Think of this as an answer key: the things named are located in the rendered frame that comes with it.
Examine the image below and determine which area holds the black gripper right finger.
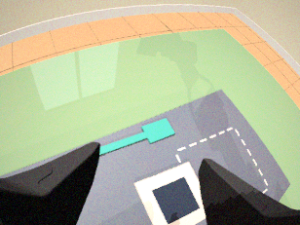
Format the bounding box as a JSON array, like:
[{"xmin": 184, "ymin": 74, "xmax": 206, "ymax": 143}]
[{"xmin": 198, "ymin": 157, "xmax": 300, "ymax": 225}]

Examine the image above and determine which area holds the turquoise small trowel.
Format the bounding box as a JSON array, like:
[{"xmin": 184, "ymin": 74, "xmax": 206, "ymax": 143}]
[{"xmin": 99, "ymin": 119, "xmax": 174, "ymax": 156}]

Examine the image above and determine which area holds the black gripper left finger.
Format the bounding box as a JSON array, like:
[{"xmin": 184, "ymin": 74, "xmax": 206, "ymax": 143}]
[{"xmin": 0, "ymin": 142, "xmax": 101, "ymax": 225}]

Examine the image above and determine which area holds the white square tile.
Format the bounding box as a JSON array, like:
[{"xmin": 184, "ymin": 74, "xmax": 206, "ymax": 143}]
[{"xmin": 134, "ymin": 163, "xmax": 206, "ymax": 225}]

